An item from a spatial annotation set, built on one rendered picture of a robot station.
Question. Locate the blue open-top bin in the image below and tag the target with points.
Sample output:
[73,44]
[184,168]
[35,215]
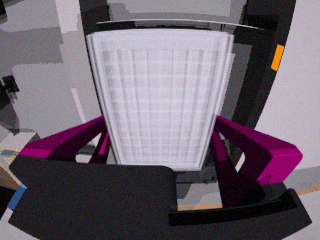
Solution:
[16,197]

